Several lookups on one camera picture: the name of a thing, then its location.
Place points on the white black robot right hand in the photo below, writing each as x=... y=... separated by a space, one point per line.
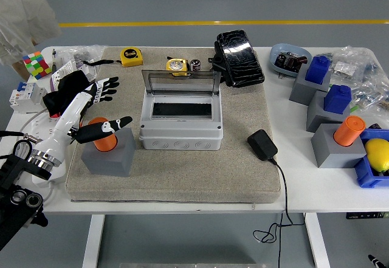
x=376 y=262

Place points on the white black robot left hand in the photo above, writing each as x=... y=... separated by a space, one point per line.
x=71 y=110

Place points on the orange cylinder battery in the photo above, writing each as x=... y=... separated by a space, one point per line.
x=104 y=145
x=349 y=131

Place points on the smoky transparent box lid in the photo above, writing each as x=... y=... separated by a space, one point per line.
x=179 y=82

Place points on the grey plastic electrical box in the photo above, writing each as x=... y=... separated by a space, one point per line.
x=182 y=134

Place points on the blue block battery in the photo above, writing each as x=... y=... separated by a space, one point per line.
x=317 y=69
x=336 y=99

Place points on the white purple package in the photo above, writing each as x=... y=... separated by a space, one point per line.
x=62 y=73

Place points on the white circuit breaker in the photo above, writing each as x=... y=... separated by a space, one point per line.
x=27 y=98

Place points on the black table control panel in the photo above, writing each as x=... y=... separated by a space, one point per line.
x=366 y=215

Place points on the large multicolour puzzle cube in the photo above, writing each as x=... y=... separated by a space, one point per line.
x=36 y=66

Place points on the clear plastic bag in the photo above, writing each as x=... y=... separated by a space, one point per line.
x=76 y=53

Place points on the white table leg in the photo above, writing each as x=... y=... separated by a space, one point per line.
x=317 y=240
x=92 y=240

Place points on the grey block with round hole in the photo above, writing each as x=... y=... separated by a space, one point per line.
x=337 y=157
x=109 y=161

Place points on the blue plastic bin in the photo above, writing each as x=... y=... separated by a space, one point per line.
x=366 y=173

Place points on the yellow lemon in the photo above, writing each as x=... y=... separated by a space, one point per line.
x=378 y=154

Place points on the person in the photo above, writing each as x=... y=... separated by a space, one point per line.
x=18 y=6

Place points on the grey-brown mat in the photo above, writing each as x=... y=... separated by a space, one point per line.
x=182 y=173

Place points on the small black cylinder cell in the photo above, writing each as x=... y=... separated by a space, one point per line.
x=195 y=66

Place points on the small dark item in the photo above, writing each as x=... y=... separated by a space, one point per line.
x=375 y=126

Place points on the grey block holder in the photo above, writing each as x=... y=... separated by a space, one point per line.
x=304 y=93
x=317 y=117

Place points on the black power adapter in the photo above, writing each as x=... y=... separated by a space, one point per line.
x=262 y=145

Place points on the glossy black pouch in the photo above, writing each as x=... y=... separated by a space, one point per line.
x=240 y=58

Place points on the clear bags of small parts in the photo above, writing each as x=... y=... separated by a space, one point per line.
x=364 y=73

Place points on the light blue bowl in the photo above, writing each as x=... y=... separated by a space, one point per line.
x=281 y=49

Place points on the dark electronic parts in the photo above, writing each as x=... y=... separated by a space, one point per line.
x=288 y=61

